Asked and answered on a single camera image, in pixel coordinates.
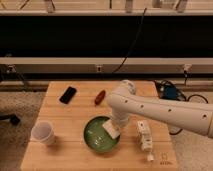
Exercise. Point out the green ceramic bowl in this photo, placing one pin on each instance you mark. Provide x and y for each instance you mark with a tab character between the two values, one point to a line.
96	137

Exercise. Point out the blue power box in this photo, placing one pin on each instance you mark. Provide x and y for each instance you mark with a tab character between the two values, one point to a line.
169	91

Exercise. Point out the white plastic cup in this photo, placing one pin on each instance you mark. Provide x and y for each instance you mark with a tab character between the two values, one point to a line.
43	132

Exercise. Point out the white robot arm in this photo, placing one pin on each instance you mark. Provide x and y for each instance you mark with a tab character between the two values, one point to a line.
194	117

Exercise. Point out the white wall bracket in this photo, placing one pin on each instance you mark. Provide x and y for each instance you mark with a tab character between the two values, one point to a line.
186	67

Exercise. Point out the black chair base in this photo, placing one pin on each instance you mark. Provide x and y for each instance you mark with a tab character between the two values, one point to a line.
14	120

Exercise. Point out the white sponge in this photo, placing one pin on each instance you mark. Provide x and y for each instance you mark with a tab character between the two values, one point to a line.
112	130

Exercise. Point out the black smartphone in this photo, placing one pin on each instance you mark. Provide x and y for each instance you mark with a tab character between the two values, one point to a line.
68	95

